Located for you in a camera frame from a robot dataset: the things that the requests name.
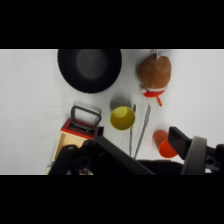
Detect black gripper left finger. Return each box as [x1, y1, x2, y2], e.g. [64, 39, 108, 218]
[49, 134, 156, 176]

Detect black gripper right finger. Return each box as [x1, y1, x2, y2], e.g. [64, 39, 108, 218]
[167, 125, 224, 176]

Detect black round bowl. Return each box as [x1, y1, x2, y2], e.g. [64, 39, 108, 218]
[57, 49, 123, 95]

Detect orange plastic cup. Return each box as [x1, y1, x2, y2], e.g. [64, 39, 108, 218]
[152, 129, 179, 159]

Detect yellow plastic cup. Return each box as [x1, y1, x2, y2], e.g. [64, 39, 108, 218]
[109, 98, 137, 131]

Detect metal tongs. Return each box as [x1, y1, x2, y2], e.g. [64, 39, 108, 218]
[128, 103, 153, 160]

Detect wooden drawer red front black handle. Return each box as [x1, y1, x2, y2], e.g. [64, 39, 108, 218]
[53, 105, 104, 164]

